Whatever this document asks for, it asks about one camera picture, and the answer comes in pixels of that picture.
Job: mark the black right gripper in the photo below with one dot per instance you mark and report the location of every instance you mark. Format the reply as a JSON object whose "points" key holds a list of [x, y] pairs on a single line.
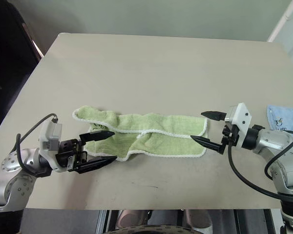
{"points": [[228, 136]]}

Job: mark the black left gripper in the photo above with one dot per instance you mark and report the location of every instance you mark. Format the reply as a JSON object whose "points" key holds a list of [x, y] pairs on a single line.
{"points": [[66, 151]]}

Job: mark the green towel with white trim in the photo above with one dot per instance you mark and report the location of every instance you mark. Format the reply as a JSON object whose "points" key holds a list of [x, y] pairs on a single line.
{"points": [[161, 141]]}

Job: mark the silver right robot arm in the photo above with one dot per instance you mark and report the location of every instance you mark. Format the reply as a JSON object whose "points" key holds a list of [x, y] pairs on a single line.
{"points": [[271, 139]]}

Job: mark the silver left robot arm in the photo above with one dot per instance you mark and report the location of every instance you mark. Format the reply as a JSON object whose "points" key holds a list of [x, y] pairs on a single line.
{"points": [[14, 168]]}

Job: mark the blue cloth with print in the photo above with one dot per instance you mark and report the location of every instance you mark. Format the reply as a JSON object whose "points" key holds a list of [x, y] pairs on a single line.
{"points": [[288, 117]]}

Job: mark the pinkish brown rounded shape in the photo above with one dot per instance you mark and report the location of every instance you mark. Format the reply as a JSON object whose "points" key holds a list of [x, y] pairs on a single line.
{"points": [[130, 218]]}

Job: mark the dark furniture piece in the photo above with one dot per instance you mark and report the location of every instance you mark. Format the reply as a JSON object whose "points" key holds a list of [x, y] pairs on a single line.
{"points": [[5, 61]]}

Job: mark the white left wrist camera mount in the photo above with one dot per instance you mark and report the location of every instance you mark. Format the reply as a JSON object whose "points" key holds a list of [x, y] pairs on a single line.
{"points": [[47, 139]]}

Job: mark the white door frame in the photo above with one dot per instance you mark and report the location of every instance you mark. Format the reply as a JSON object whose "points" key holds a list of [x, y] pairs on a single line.
{"points": [[280, 22]]}

